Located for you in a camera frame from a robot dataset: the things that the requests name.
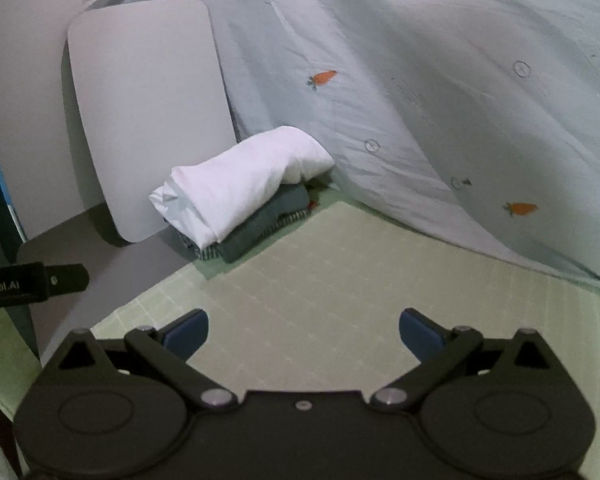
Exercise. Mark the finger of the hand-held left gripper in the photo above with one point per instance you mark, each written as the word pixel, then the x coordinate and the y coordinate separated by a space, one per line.
pixel 70 278

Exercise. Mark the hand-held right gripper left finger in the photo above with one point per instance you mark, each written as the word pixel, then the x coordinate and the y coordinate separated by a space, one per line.
pixel 190 332

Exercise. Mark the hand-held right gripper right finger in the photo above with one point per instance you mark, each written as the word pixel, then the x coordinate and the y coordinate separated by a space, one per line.
pixel 420 332

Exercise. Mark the white garment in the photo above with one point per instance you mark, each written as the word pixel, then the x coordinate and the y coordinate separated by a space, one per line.
pixel 240 175

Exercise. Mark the green checked mat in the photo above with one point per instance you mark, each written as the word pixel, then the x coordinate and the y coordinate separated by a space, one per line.
pixel 330 270

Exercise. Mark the dark grey folded garment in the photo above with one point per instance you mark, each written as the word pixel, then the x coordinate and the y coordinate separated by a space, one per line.
pixel 260 230

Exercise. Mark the white rounded board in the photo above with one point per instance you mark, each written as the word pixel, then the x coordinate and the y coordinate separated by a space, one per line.
pixel 145 110

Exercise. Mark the pale blue printed blanket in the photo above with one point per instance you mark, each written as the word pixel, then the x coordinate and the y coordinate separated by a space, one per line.
pixel 430 60

